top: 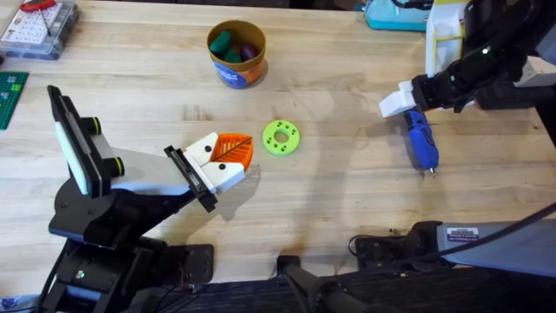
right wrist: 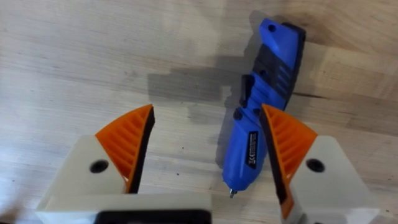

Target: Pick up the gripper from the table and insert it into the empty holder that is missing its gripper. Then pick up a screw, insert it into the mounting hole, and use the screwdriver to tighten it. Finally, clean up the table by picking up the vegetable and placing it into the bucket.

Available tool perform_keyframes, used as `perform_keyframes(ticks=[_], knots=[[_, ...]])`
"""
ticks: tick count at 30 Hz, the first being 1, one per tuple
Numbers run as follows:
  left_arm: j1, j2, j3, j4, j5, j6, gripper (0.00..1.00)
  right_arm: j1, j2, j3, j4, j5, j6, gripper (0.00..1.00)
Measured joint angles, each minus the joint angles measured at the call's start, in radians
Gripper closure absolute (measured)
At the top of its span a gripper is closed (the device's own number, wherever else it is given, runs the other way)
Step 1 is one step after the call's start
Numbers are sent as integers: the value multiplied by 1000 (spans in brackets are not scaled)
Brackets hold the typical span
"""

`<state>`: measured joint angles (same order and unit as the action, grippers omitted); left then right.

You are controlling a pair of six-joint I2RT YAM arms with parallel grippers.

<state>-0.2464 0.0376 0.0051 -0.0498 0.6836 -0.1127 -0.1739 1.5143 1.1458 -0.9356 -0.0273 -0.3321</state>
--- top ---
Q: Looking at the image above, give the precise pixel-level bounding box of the red handled tool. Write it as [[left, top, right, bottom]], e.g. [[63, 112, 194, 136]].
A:
[[19, 0, 58, 13]]

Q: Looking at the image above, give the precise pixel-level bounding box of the black rail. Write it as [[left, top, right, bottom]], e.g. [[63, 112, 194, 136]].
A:
[[129, 263, 556, 313]]

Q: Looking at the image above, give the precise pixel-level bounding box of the teal box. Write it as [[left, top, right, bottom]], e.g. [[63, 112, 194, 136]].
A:
[[363, 0, 434, 33]]

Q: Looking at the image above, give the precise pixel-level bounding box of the clear plastic parts box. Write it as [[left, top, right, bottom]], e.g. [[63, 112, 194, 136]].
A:
[[0, 0, 81, 62]]

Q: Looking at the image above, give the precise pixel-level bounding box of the green disc with holes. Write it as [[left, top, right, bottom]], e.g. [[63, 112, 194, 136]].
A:
[[261, 119, 301, 157]]

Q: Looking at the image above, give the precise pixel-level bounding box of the black stand pole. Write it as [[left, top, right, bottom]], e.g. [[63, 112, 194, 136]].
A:
[[276, 255, 405, 313]]

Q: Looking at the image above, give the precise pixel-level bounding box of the brown tub of toys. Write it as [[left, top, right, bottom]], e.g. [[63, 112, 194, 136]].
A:
[[206, 19, 268, 90]]

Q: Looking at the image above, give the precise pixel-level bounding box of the blue electric screwdriver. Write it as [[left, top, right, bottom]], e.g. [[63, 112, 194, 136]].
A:
[[402, 109, 440, 177]]

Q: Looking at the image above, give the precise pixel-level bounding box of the green board with blocks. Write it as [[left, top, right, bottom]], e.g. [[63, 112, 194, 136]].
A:
[[0, 71, 30, 131]]

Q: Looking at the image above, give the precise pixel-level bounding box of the white and yellow box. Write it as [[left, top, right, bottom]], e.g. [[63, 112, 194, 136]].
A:
[[424, 0, 473, 79]]

